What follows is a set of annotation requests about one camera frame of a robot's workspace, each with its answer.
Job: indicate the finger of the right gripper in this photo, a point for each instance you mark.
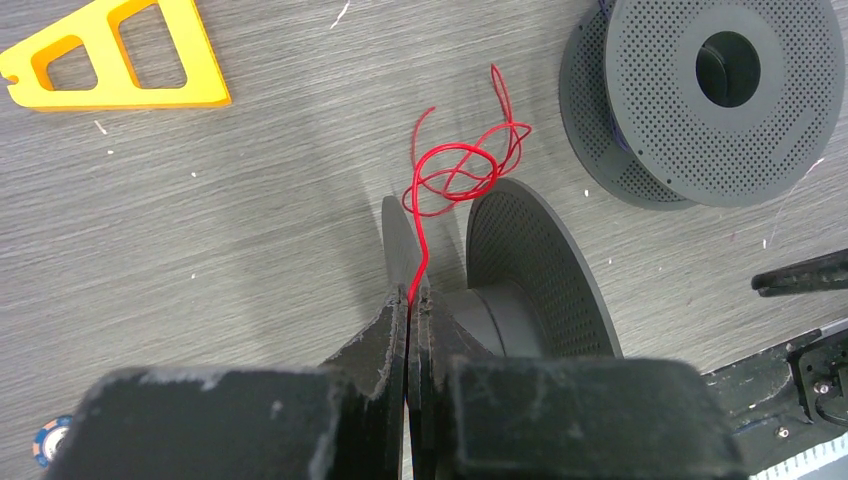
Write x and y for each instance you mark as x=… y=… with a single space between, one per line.
x=820 y=274

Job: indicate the grey spool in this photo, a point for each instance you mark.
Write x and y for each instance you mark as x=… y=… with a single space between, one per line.
x=529 y=291
x=669 y=104

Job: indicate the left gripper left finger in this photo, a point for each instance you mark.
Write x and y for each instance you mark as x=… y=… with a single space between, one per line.
x=342 y=419

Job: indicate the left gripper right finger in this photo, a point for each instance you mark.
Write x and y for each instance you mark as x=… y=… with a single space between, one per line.
x=474 y=415

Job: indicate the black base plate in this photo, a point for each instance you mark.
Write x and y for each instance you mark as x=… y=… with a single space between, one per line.
x=787 y=405

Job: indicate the yellow triangular plastic piece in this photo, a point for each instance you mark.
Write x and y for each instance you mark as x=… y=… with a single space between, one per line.
x=96 y=28

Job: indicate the small round connector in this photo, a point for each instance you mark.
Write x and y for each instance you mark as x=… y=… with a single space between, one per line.
x=49 y=438

